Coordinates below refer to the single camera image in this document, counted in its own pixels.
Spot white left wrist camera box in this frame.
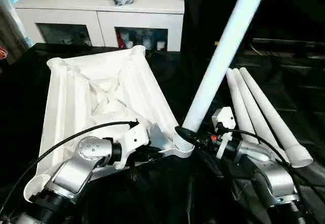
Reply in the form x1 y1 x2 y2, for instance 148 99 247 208
113 124 151 171

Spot white plastic table top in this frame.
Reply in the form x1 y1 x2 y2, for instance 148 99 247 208
23 45 195 204

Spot white plastic table leg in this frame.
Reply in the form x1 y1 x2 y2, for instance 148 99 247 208
239 67 314 169
226 68 260 145
174 0 272 158
232 67 290 163

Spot white patterned jug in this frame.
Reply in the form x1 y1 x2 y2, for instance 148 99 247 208
142 32 153 49

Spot red bottle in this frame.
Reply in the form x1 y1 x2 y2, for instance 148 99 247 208
117 32 126 49

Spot white sideboard cabinet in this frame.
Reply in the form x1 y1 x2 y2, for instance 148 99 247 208
15 0 185 52

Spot black speaker cabinet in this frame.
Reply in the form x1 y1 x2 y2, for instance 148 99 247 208
184 0 252 53

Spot black work mat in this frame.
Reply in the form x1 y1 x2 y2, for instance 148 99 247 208
0 42 325 224

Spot black flat monitor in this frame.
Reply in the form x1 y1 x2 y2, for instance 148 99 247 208
251 38 325 57

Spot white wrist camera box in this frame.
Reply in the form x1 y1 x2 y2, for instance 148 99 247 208
113 124 151 171
211 106 239 159

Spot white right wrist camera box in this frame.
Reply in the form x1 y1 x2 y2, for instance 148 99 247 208
211 106 239 159

